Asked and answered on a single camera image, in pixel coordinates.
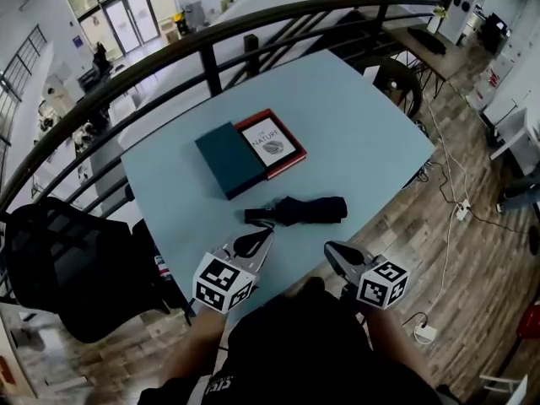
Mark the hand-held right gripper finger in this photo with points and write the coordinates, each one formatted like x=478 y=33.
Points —
x=341 y=268
x=354 y=253

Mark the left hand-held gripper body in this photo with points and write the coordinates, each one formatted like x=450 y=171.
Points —
x=221 y=283

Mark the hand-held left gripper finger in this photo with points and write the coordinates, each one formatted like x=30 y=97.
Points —
x=261 y=253
x=240 y=244

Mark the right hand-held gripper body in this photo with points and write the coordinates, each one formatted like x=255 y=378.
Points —
x=381 y=287

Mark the black umbrella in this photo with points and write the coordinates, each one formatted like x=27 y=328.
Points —
x=312 y=211

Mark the person's left forearm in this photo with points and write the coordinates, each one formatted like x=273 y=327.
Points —
x=198 y=344

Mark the person's right forearm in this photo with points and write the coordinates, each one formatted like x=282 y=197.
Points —
x=392 y=340

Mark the white power adapter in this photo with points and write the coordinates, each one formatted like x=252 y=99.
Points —
x=426 y=333

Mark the dark teal box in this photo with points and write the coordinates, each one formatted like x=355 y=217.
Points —
x=230 y=160

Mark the person's black shirt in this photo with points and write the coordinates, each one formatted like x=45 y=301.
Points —
x=304 y=352

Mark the red book white cover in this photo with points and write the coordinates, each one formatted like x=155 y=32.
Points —
x=272 y=142

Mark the white power strip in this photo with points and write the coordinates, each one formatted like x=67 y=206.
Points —
x=462 y=210

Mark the light blue table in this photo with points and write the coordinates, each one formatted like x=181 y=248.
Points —
x=337 y=120

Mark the black office chair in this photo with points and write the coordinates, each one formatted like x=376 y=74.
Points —
x=76 y=268

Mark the red stool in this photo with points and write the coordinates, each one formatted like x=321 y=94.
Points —
x=530 y=319

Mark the round wicker chair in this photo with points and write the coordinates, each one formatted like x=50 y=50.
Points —
x=401 y=84

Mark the black metal railing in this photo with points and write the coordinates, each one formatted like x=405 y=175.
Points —
x=211 y=70

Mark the small white table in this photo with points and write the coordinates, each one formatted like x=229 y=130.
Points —
x=516 y=137

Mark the white cartons red print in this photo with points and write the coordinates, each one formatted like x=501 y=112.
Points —
x=485 y=87

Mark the wooden side table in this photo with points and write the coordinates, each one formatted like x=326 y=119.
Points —
x=460 y=59

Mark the black bag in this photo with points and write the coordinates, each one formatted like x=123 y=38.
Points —
x=428 y=40

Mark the white vase yellow flowers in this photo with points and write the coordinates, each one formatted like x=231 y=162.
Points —
x=434 y=23

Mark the glass entrance doors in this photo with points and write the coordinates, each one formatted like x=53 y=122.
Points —
x=126 y=19

